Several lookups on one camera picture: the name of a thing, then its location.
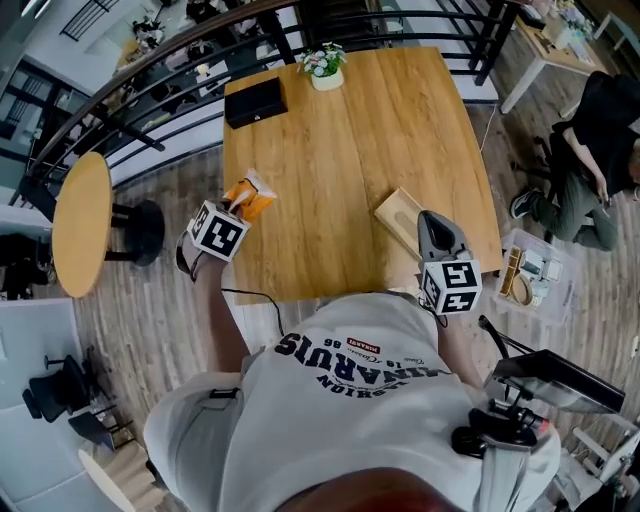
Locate white cable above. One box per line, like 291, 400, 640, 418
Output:
478, 102, 502, 152

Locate black monitor screen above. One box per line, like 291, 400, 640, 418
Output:
487, 349, 626, 416

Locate black monitor mount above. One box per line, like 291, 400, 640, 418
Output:
449, 397, 552, 459

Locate square wooden table white legs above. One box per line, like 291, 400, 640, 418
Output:
222, 46, 504, 306

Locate round wooden lid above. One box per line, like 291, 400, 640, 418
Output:
512, 281, 537, 308

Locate orange snack packet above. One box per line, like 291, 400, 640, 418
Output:
219, 168, 278, 224

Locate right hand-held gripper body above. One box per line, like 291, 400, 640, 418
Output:
418, 255, 484, 317

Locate pastel flower bouquet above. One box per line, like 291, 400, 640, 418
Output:
557, 0, 597, 47

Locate black rectangular box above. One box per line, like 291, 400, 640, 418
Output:
223, 76, 290, 130

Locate person's right forearm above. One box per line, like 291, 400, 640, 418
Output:
437, 312, 487, 390

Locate black cable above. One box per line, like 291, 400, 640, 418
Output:
219, 287, 286, 338

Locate wooden divided organizer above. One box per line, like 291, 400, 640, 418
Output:
501, 248, 522, 300

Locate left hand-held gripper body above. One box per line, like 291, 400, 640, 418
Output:
186, 199, 252, 263

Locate person's grey printed shirt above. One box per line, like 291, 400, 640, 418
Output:
143, 292, 561, 512

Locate round wooden table black base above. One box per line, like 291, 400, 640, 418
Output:
51, 151, 166, 300

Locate wooden top table white legs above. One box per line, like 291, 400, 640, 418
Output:
499, 14, 610, 116

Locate clear plastic storage bin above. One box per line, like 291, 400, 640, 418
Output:
492, 228, 581, 329

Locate black metal railing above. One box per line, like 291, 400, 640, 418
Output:
9, 0, 522, 201

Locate beige ribbed side table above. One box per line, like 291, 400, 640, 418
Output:
77, 439, 167, 512

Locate potted flowers white pot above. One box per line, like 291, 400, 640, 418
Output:
298, 42, 348, 93

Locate person's left forearm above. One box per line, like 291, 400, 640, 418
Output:
192, 254, 252, 375

